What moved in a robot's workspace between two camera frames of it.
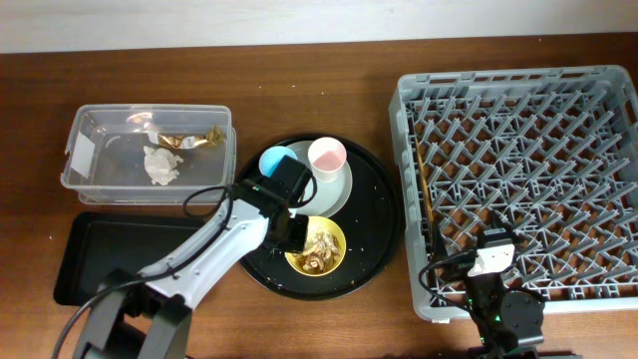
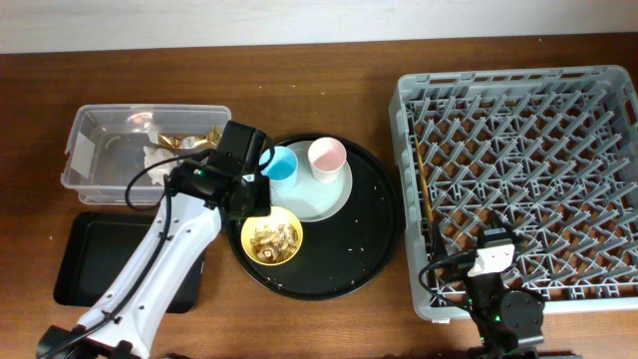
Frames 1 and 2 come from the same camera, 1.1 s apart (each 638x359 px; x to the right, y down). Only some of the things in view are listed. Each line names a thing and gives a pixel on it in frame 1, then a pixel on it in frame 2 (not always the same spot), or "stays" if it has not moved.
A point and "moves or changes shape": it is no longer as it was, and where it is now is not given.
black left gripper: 292,232 to 256,194
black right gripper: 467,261 stays
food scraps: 320,255 moves or changes shape
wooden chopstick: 425,180 stays
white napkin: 159,164 stays
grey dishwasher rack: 553,154 stays
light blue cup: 271,158 stays
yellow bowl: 324,247 moves or changes shape
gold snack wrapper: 183,142 stays
